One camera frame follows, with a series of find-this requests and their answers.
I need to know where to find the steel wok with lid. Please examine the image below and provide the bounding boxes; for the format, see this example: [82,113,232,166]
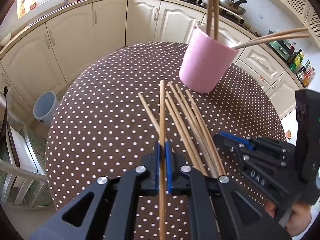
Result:
[216,0,248,15]

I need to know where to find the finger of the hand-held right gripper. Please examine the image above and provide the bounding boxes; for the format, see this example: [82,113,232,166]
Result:
[212,132,304,212]
[226,133,297,155]

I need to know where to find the pile of wooden chopsticks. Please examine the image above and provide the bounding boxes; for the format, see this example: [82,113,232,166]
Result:
[138,81,227,180]

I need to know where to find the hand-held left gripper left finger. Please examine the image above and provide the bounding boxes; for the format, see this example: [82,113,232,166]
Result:
[29,141,160,240]

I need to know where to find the cream base cabinet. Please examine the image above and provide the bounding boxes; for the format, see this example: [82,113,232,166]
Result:
[0,0,129,105]
[126,0,308,120]

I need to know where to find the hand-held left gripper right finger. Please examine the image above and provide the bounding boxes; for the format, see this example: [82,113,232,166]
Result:
[164,141,293,240]

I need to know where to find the dark sauce bottle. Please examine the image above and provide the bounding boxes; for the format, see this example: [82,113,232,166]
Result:
[297,60,310,78]

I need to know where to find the green multi cooker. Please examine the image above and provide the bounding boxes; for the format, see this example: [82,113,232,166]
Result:
[269,39,297,60]

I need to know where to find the grey trash bin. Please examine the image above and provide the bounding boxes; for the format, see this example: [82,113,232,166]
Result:
[33,91,59,126]

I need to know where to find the slim wooden chopstick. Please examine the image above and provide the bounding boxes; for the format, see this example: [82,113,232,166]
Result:
[206,0,214,33]
[235,33,310,49]
[212,0,219,40]
[235,27,310,48]
[159,80,167,240]

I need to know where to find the white wooden chair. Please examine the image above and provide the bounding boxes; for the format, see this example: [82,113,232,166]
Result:
[0,120,48,208]

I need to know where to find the red label sauce bottle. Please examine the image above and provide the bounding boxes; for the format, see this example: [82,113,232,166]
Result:
[301,66,316,87]

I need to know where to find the pink cup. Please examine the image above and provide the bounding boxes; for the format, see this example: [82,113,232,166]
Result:
[179,26,239,94]

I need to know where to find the cream lattice door cabinet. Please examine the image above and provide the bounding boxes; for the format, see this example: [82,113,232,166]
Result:
[267,0,320,48]

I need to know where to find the person's right hand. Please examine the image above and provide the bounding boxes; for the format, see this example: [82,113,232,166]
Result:
[265,201,316,238]

